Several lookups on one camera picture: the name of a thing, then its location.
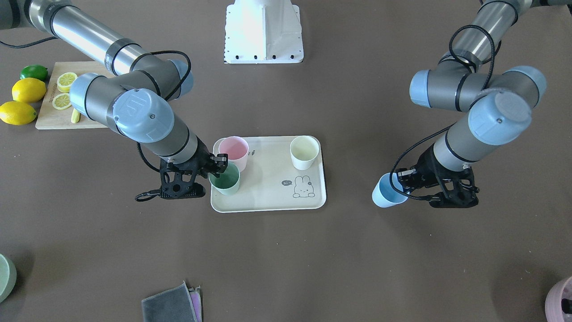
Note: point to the whole yellow lemon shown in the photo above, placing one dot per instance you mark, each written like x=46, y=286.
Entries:
x=17, y=113
x=28, y=90

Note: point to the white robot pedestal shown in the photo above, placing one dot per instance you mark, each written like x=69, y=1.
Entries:
x=263, y=32

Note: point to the lemon half lower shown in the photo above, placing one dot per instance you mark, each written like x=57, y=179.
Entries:
x=61, y=101

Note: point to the light blue plastic cup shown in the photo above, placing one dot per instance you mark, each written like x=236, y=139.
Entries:
x=388, y=191

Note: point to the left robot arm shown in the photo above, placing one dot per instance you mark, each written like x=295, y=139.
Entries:
x=497, y=109

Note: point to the cream white plastic cup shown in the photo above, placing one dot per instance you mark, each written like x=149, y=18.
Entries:
x=303, y=151

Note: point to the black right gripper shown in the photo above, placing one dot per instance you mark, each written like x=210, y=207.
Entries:
x=203, y=160

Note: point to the lemon half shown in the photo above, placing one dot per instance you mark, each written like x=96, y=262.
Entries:
x=65, y=81
x=61, y=101

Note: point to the cream rabbit serving tray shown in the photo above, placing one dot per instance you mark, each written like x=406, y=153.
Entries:
x=270, y=181

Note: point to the green lime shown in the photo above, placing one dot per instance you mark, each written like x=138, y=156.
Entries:
x=34, y=71

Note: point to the green plastic bowl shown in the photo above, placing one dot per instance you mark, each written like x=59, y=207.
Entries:
x=8, y=277

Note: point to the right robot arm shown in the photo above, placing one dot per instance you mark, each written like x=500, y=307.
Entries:
x=135, y=101

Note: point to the wooden cutting board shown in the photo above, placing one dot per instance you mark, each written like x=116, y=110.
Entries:
x=50, y=118

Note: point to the pink plastic cup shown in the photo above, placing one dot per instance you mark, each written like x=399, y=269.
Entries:
x=237, y=150

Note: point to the pink bowl with ice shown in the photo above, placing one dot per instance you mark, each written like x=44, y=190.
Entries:
x=558, y=302

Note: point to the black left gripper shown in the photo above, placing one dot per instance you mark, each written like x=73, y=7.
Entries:
x=426, y=166

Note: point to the lemon half upper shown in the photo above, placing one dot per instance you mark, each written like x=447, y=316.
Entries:
x=65, y=81

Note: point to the green plastic cup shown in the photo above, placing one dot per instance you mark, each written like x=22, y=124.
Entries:
x=228, y=182

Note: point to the yellow plastic knife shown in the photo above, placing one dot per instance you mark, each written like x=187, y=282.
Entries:
x=75, y=116

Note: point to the grey folded cloth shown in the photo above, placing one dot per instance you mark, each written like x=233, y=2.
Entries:
x=179, y=304

